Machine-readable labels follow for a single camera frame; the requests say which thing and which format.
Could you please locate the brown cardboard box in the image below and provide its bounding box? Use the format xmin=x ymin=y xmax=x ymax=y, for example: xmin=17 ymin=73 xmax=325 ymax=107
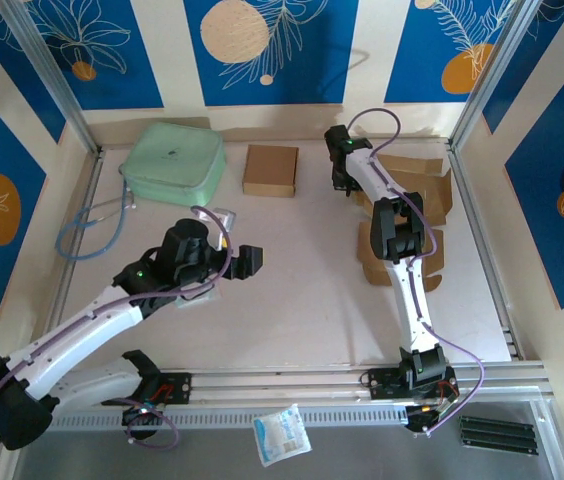
xmin=241 ymin=143 xmax=301 ymax=199
xmin=351 ymin=152 xmax=456 ymax=294

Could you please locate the clear plastic packet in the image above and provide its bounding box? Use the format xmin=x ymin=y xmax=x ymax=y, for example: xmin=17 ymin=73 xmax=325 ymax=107
xmin=174 ymin=287 xmax=223 ymax=311

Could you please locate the mint green zip case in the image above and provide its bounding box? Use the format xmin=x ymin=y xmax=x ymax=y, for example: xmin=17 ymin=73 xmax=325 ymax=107
xmin=118 ymin=123 xmax=227 ymax=206

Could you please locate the blue stethoscope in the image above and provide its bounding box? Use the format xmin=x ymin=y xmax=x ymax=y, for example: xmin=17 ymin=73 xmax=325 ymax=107
xmin=56 ymin=192 xmax=138 ymax=261

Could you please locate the white and blue sachet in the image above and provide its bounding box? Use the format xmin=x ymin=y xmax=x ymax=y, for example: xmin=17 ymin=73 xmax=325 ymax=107
xmin=252 ymin=403 xmax=313 ymax=469

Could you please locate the grey metal shelf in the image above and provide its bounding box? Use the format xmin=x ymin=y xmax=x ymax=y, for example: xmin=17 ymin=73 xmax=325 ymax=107
xmin=11 ymin=424 xmax=564 ymax=480

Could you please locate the black ridged block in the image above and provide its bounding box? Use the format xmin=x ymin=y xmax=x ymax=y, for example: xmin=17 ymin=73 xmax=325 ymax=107
xmin=458 ymin=414 xmax=540 ymax=457

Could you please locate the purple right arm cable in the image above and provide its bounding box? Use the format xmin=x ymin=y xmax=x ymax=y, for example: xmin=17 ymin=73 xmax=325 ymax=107
xmin=349 ymin=107 xmax=486 ymax=435

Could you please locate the aluminium side rail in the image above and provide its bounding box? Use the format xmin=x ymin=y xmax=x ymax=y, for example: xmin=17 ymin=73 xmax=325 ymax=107
xmin=36 ymin=149 xmax=106 ymax=371
xmin=446 ymin=141 xmax=527 ymax=362

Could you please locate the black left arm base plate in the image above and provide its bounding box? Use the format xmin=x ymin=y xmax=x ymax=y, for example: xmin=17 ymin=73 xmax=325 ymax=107
xmin=131 ymin=370 xmax=193 ymax=407

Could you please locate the aluminium frame cross rail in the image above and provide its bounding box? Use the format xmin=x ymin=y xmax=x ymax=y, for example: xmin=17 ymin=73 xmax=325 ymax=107
xmin=4 ymin=360 xmax=556 ymax=414

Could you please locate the grey slotted cable duct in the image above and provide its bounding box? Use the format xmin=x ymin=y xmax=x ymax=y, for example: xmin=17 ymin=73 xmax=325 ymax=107
xmin=25 ymin=407 xmax=409 ymax=432

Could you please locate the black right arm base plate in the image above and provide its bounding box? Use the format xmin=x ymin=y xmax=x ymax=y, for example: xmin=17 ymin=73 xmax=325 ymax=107
xmin=360 ymin=367 xmax=459 ymax=401

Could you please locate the aluminium frame post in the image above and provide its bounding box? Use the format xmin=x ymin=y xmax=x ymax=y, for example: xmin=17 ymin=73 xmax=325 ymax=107
xmin=447 ymin=0 xmax=548 ymax=154
xmin=0 ymin=0 xmax=102 ymax=154

